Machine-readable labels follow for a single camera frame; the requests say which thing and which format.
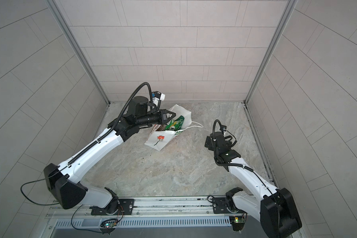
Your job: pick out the circuit board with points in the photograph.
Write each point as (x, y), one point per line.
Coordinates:
(237, 222)
(109, 224)

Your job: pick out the aluminium corner post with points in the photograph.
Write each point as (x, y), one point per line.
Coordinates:
(74, 44)
(273, 43)

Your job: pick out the aluminium left corner post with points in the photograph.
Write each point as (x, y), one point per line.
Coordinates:
(74, 44)

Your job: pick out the white floral paper bag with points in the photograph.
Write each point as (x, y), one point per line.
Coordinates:
(161, 135)

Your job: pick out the right circuit board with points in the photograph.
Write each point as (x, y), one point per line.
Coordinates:
(237, 222)

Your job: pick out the aluminium right corner post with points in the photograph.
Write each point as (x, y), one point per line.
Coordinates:
(273, 43)

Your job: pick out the green Fox's candy packet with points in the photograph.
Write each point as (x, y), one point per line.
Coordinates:
(177, 124)

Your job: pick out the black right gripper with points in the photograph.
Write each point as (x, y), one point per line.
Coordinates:
(210, 145)

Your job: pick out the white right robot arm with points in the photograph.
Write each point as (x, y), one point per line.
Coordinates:
(274, 208)

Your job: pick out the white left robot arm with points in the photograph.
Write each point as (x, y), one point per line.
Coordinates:
(63, 180)

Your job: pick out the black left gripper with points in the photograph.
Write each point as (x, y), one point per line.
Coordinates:
(161, 117)

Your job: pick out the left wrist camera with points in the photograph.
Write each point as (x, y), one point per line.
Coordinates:
(157, 97)

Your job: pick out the left circuit board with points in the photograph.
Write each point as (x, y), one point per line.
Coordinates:
(109, 224)

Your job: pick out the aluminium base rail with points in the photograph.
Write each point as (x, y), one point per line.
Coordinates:
(143, 212)

